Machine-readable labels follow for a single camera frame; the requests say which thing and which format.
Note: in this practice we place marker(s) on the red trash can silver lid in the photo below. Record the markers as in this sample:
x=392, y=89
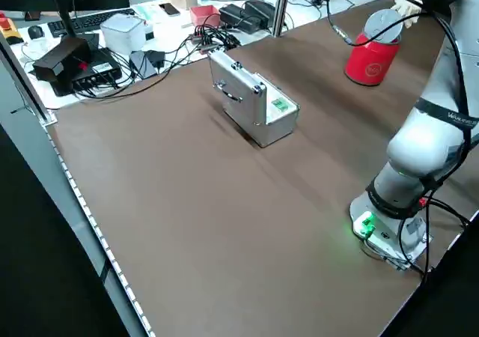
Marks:
x=366, y=67

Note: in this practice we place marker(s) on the white disposable gloves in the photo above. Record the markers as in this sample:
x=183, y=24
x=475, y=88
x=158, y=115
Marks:
x=408, y=11

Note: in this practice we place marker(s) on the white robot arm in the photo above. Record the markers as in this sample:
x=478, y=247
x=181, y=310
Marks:
x=423, y=146

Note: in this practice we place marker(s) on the silver aluminium case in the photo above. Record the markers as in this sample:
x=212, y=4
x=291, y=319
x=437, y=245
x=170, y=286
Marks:
x=243, y=101

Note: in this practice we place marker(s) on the grey usb hub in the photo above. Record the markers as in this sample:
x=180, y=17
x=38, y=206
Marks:
x=209, y=41

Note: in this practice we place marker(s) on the black plug power adapter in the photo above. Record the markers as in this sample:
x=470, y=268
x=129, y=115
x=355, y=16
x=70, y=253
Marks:
x=144, y=63

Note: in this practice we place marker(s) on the black power brick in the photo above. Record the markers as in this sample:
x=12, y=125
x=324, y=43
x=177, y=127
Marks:
x=232, y=15
x=259, y=13

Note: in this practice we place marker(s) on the red open box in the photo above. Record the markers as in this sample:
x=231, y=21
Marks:
x=204, y=15

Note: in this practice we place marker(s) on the black smartphone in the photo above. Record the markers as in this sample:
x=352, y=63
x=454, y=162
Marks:
x=169, y=9

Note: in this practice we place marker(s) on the white cube device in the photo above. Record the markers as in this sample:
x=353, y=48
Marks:
x=123, y=31

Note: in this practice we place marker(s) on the black keyboard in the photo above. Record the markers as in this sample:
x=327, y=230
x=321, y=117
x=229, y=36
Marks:
x=93, y=20

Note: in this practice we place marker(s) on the black cardboard box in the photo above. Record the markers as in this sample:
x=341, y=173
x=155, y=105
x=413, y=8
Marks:
x=61, y=58

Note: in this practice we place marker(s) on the black stand pole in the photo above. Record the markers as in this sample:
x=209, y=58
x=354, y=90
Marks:
x=61, y=11

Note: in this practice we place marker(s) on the black computer mouse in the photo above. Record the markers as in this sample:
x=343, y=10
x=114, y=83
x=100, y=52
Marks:
x=36, y=32

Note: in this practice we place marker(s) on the yellow red emergency stop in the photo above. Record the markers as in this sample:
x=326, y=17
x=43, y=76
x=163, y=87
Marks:
x=9, y=30

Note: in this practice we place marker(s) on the aluminium upright post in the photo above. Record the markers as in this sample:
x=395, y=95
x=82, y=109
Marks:
x=281, y=3

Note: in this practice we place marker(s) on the black network switch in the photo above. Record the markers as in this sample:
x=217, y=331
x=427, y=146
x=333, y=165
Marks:
x=97, y=69

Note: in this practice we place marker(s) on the grey table side rail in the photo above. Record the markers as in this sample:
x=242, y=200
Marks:
x=90, y=247

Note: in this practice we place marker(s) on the aluminium corner frame beam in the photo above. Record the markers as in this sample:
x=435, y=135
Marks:
x=22, y=82

